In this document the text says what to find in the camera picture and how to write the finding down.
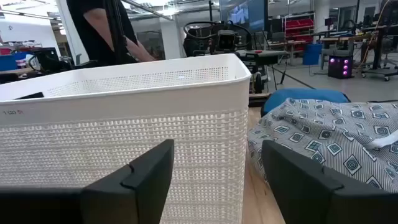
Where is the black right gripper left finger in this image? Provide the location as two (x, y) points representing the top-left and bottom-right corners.
(81, 139), (175, 224)

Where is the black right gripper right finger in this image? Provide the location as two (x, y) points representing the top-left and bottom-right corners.
(261, 139), (398, 224)

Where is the blue cloth garment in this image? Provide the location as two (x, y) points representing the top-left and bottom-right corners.
(261, 88), (351, 118)

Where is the white perforated plastic basket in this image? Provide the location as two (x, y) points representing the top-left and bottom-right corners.
(0, 53), (252, 224)

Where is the blue waste bin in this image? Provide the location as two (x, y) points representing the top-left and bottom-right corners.
(302, 43), (323, 66)

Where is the red bin shelf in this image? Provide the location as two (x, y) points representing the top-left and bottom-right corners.
(283, 12), (315, 52)

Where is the grey patterned hospital gown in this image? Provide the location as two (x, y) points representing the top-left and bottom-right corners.
(247, 98), (398, 194)

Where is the black computer tower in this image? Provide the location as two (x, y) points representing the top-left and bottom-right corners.
(327, 55), (354, 80)

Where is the wooden workbench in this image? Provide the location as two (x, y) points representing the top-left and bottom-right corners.
(319, 33), (374, 71)

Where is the person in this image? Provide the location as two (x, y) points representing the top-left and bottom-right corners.
(66, 0), (157, 65)

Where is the blue storage crate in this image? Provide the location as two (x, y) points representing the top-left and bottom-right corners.
(0, 52), (28, 72)

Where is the blue wall display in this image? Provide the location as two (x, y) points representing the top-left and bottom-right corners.
(219, 0), (269, 32)

